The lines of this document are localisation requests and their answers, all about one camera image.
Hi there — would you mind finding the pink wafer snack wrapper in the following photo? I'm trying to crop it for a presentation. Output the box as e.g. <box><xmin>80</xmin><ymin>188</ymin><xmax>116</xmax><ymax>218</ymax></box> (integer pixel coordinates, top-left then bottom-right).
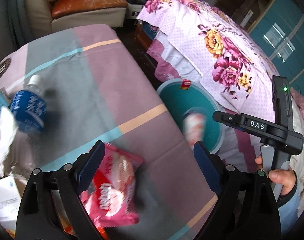
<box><xmin>80</xmin><ymin>144</ymin><xmax>143</xmax><ymax>229</ymax></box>

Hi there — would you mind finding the clear plastic water bottle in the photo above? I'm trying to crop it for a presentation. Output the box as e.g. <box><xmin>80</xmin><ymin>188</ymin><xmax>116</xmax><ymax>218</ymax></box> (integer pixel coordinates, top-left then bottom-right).
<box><xmin>10</xmin><ymin>75</ymin><xmax>47</xmax><ymax>134</ymax></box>

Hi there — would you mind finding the white medicine box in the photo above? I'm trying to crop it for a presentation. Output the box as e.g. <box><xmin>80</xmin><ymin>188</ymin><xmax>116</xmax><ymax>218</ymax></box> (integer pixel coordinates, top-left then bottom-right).
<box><xmin>0</xmin><ymin>176</ymin><xmax>26</xmax><ymax>232</ymax></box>

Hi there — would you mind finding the white paper napkin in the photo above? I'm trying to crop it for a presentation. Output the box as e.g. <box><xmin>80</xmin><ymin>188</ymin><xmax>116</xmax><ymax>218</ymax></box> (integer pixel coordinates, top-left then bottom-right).
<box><xmin>0</xmin><ymin>106</ymin><xmax>18</xmax><ymax>178</ymax></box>

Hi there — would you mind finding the orange Ovaltine wrapper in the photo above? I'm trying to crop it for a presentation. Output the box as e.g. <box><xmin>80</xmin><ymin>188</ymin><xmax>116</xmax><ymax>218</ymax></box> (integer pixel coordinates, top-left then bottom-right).
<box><xmin>63</xmin><ymin>224</ymin><xmax>110</xmax><ymax>240</ymax></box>

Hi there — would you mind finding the teal plastic trash bin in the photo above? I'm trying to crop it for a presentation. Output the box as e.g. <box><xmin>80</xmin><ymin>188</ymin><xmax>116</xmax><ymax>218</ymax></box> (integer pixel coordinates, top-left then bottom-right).
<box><xmin>157</xmin><ymin>79</ymin><xmax>225</xmax><ymax>154</ymax></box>

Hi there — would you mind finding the person's right hand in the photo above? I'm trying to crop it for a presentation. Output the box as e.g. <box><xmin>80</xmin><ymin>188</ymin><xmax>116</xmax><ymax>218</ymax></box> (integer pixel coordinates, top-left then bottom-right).
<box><xmin>268</xmin><ymin>167</ymin><xmax>298</xmax><ymax>198</ymax></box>

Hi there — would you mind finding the plaid bed sheet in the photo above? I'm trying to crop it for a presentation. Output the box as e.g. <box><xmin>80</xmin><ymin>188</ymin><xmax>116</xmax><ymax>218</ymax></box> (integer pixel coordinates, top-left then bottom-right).
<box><xmin>0</xmin><ymin>24</ymin><xmax>217</xmax><ymax>239</ymax></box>

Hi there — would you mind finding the teal wardrobe door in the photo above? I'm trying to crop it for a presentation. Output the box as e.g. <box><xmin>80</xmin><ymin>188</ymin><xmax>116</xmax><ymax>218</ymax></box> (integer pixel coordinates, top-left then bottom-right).
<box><xmin>250</xmin><ymin>0</ymin><xmax>304</xmax><ymax>96</ymax></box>

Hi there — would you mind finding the floral pink quilt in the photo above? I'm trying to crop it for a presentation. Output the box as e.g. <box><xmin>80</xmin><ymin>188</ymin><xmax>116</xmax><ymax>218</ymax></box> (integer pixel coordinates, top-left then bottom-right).
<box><xmin>136</xmin><ymin>0</ymin><xmax>304</xmax><ymax>218</ymax></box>

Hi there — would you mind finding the orange seat cushion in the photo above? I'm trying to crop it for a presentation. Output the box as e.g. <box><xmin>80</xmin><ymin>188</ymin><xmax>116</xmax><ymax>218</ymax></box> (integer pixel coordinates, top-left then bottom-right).
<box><xmin>51</xmin><ymin>0</ymin><xmax>128</xmax><ymax>19</ymax></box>

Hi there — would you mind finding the beige armchair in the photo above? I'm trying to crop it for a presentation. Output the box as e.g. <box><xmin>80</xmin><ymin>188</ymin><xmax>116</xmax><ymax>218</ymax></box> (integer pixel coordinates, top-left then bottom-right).
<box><xmin>24</xmin><ymin>0</ymin><xmax>128</xmax><ymax>38</ymax></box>

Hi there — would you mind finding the grey curtain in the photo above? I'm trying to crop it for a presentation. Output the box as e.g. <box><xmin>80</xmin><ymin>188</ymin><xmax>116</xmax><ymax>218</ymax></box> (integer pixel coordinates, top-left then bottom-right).
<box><xmin>7</xmin><ymin>0</ymin><xmax>25</xmax><ymax>48</ymax></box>

